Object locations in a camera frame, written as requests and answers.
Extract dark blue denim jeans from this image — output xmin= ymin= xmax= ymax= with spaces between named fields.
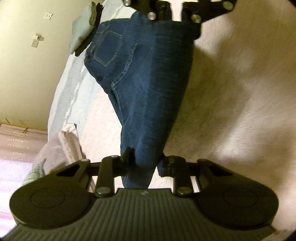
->
xmin=84 ymin=13 xmax=194 ymax=189

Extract beige folded towel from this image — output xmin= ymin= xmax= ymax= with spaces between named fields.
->
xmin=32 ymin=123 xmax=86 ymax=175

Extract green knitted cloth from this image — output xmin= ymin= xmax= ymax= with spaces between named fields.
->
xmin=22 ymin=159 xmax=46 ymax=186

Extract pink curtain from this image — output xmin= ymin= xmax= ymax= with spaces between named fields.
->
xmin=1 ymin=123 xmax=47 ymax=237

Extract black folded garment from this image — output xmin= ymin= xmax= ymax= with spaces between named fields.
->
xmin=69 ymin=1 xmax=104 ymax=57

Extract light blue folded garment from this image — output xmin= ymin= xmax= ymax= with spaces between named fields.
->
xmin=69 ymin=1 xmax=97 ymax=54

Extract white wall socket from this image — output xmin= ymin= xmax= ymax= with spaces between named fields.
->
xmin=45 ymin=13 xmax=53 ymax=20

